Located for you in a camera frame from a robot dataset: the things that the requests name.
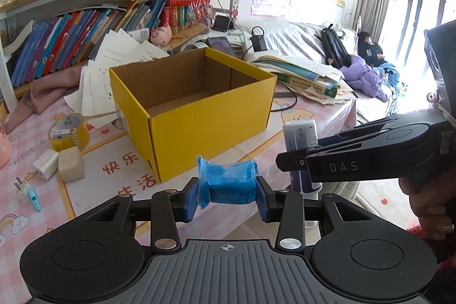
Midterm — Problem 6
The cream eraser block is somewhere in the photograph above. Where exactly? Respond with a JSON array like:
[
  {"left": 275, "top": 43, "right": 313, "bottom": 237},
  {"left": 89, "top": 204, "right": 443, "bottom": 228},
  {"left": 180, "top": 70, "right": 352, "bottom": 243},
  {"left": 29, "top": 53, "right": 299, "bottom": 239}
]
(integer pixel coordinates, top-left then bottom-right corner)
[{"left": 58, "top": 146, "right": 85, "bottom": 183}]

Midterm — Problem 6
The pink cylindrical humidifier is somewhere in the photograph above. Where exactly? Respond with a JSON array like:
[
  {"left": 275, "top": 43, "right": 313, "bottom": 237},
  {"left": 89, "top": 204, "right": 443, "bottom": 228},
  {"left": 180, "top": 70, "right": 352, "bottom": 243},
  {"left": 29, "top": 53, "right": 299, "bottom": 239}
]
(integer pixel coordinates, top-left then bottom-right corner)
[{"left": 0, "top": 126, "right": 12, "bottom": 168}]

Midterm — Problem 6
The right hand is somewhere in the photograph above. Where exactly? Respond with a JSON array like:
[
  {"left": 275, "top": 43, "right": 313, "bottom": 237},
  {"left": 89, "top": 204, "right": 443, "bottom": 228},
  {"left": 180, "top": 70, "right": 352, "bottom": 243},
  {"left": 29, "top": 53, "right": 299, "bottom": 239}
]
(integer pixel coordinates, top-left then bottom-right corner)
[{"left": 399, "top": 166, "right": 455, "bottom": 240}]

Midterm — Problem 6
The purple jacket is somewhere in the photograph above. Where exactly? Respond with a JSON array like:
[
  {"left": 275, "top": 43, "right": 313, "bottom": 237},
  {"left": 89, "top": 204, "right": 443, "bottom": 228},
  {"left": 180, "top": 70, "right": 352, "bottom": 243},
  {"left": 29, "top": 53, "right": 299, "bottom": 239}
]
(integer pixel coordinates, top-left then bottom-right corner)
[{"left": 340, "top": 55, "right": 389, "bottom": 103}]

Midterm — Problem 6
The yellow tape roll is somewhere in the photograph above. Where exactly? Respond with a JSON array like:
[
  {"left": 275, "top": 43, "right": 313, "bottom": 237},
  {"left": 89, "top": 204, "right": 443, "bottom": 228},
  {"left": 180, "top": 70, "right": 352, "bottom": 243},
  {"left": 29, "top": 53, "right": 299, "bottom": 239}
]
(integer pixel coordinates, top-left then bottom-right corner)
[{"left": 48, "top": 113, "right": 90, "bottom": 152}]

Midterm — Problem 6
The large white charger plug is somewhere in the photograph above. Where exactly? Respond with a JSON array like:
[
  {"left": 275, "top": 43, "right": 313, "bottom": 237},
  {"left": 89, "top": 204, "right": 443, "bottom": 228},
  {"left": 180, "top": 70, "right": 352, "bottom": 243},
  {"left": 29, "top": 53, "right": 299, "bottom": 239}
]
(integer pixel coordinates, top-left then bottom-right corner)
[{"left": 32, "top": 148, "right": 59, "bottom": 181}]

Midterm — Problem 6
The small white charger plug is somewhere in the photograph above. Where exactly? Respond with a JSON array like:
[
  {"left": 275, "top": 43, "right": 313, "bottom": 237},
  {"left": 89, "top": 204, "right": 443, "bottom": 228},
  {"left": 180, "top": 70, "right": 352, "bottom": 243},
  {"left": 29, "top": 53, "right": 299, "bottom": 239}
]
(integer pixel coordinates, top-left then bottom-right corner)
[{"left": 14, "top": 177, "right": 31, "bottom": 204}]

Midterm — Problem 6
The pink cloth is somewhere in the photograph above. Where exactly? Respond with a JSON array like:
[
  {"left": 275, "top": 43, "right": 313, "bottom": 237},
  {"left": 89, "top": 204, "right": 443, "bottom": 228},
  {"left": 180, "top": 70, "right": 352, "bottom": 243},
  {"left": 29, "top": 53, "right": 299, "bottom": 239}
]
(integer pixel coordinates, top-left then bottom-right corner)
[{"left": 3, "top": 66, "right": 83, "bottom": 134}]

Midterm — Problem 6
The stack of printed papers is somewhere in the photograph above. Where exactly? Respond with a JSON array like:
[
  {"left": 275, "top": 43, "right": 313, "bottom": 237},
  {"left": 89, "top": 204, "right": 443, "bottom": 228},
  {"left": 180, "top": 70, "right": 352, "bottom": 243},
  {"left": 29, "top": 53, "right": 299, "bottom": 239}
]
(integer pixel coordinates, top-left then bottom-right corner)
[{"left": 64, "top": 29, "right": 168, "bottom": 129}]

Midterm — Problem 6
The black power adapter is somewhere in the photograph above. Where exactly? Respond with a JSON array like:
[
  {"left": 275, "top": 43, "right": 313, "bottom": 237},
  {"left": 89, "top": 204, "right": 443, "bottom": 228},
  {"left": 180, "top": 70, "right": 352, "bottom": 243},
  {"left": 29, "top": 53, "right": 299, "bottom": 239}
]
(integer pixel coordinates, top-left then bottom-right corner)
[{"left": 251, "top": 25, "right": 267, "bottom": 52}]

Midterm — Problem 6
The open green book pile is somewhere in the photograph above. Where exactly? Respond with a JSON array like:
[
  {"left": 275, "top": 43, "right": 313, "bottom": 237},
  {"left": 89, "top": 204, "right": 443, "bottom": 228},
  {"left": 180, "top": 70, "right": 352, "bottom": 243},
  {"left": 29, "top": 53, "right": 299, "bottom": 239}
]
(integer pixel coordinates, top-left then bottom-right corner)
[{"left": 252, "top": 55, "right": 355, "bottom": 105}]

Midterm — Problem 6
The pink pig plush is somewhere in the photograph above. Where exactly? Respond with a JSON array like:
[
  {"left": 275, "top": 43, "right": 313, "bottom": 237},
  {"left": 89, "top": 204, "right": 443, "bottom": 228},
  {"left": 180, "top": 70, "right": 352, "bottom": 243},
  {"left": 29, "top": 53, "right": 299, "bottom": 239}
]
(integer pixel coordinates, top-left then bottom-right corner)
[{"left": 149, "top": 22, "right": 172, "bottom": 46}]

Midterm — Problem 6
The white blue-print bottle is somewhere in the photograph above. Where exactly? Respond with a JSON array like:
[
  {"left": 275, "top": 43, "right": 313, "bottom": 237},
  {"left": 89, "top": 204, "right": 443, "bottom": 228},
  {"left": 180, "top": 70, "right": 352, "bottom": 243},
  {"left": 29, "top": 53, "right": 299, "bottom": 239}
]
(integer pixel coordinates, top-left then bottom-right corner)
[{"left": 282, "top": 119, "right": 324, "bottom": 199}]

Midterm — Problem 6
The black backpack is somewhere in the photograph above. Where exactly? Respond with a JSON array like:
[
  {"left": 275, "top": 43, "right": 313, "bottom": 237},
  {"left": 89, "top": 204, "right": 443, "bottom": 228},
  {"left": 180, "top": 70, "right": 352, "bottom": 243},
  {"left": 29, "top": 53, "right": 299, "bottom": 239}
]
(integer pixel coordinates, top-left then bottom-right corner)
[{"left": 321, "top": 24, "right": 352, "bottom": 70}]

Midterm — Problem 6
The blue block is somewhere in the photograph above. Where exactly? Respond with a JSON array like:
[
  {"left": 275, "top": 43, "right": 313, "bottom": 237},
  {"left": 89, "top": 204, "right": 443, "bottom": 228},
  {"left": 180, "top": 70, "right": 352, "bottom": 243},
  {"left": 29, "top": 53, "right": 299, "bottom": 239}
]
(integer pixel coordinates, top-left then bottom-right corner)
[{"left": 197, "top": 156, "right": 258, "bottom": 209}]

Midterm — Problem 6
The yellow cardboard box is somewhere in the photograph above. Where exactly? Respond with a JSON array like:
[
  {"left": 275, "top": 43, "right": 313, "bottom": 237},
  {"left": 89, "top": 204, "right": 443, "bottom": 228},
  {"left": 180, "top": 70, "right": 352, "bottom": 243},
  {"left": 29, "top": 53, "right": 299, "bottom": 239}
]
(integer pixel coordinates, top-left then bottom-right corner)
[{"left": 109, "top": 48, "right": 277, "bottom": 183}]

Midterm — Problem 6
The row of leaning books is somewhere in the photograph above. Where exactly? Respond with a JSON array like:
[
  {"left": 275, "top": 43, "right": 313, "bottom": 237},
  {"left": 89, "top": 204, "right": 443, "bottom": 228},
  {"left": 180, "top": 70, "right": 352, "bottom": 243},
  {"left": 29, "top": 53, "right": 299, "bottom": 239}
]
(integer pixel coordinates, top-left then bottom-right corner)
[{"left": 10, "top": 0, "right": 215, "bottom": 88}]

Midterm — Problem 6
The light blue whistle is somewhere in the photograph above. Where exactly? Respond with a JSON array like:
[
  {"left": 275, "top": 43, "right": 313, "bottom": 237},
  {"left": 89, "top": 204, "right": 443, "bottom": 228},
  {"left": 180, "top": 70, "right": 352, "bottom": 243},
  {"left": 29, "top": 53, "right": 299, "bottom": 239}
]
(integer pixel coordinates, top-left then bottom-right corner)
[{"left": 27, "top": 187, "right": 42, "bottom": 211}]

